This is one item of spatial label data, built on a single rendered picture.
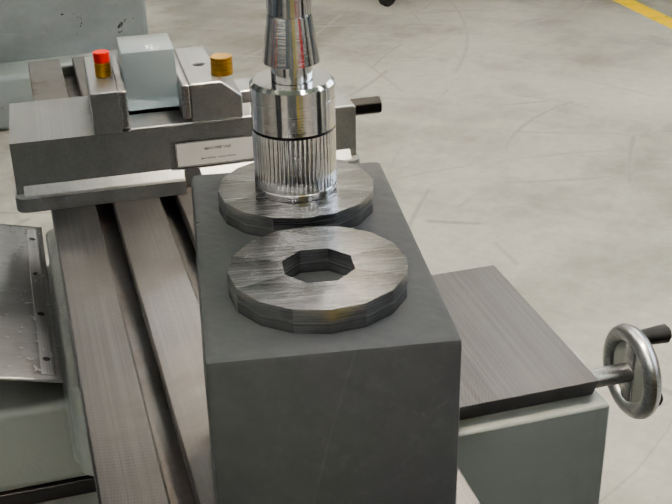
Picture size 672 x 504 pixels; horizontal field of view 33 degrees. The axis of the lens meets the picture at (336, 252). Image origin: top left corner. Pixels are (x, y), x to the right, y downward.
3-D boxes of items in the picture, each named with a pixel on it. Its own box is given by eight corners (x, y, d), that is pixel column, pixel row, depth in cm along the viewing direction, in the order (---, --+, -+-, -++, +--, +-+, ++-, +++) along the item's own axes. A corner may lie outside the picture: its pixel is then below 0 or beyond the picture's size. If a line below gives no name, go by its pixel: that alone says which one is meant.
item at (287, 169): (254, 172, 67) (249, 83, 64) (333, 168, 67) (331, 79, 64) (255, 205, 62) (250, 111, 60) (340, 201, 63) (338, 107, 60)
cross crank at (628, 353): (633, 379, 145) (643, 300, 140) (683, 431, 135) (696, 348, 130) (521, 401, 141) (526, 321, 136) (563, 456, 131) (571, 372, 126)
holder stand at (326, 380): (382, 403, 80) (381, 139, 71) (454, 636, 60) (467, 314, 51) (211, 420, 78) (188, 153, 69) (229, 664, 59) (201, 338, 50)
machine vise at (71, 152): (327, 124, 129) (325, 31, 124) (362, 172, 117) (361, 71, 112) (16, 158, 122) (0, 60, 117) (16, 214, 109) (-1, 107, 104)
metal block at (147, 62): (172, 87, 118) (167, 32, 116) (179, 106, 113) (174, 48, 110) (122, 92, 117) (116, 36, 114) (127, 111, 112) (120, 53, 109)
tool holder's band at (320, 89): (249, 83, 64) (248, 66, 64) (331, 79, 64) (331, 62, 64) (250, 111, 60) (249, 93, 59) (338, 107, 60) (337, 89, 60)
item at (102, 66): (111, 72, 113) (108, 48, 112) (112, 77, 111) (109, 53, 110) (95, 74, 112) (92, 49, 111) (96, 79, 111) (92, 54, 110)
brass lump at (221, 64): (231, 69, 113) (230, 51, 112) (235, 75, 111) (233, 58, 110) (209, 71, 112) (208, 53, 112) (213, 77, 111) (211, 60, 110)
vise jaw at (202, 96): (223, 79, 123) (221, 43, 121) (243, 117, 112) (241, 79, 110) (169, 84, 121) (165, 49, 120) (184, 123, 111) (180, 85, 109)
